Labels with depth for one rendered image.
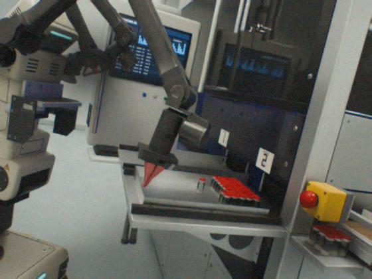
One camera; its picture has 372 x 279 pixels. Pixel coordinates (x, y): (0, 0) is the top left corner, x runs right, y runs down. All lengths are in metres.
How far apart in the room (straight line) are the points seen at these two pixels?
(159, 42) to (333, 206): 0.56
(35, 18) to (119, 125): 0.79
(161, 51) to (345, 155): 0.53
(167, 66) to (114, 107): 0.89
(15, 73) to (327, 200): 1.03
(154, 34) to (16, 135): 0.64
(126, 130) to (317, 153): 1.09
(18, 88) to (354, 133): 1.09
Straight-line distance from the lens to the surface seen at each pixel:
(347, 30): 0.82
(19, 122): 1.20
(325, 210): 0.75
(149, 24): 0.82
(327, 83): 0.81
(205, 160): 1.40
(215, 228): 0.76
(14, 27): 1.03
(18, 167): 1.26
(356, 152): 0.89
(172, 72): 0.75
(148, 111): 1.66
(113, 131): 1.64
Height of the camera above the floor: 1.18
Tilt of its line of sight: 9 degrees down
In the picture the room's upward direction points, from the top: 12 degrees clockwise
